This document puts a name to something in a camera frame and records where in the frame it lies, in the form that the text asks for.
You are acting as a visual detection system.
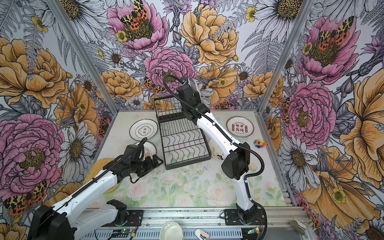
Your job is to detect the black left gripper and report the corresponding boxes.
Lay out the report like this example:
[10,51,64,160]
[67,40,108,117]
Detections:
[131,154,163,178]

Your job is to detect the blue white striped plate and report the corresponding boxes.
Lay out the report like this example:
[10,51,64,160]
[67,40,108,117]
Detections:
[189,79,200,95]

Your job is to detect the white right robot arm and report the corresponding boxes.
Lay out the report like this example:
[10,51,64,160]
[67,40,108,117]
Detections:
[163,74,266,225]

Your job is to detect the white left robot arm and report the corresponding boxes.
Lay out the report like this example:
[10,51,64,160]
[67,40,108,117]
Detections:
[27,138,163,240]

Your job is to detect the orange sunburst plate far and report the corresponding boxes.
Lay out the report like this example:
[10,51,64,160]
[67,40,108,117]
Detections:
[134,142,157,161]

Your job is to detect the white grey emblem plate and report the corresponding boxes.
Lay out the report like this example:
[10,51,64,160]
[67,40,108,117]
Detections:
[129,119,158,141]

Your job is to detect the cream floral oval plate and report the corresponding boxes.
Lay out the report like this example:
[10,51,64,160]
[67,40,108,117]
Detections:
[208,139,234,161]

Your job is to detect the red character white plate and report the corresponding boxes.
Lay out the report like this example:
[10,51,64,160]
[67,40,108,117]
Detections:
[227,116,255,137]

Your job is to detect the yellow woven placemat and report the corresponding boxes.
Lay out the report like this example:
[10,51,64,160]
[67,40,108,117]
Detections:
[83,158,114,186]

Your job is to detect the white round bowl below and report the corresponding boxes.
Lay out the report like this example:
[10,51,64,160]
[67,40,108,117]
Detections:
[159,222,184,240]

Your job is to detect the rainbow sunflower plush toy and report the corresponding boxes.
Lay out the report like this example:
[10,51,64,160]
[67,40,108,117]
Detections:
[254,139,270,148]

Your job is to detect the small white pink object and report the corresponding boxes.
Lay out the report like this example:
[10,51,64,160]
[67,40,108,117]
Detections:
[195,229,210,240]

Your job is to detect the black wire dish rack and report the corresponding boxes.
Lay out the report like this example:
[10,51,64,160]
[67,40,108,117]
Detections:
[154,96,212,170]

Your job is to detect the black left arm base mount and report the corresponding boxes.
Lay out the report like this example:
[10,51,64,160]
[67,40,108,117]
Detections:
[103,200,144,227]

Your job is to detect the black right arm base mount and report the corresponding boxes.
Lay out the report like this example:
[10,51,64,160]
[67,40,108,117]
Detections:
[219,207,267,226]

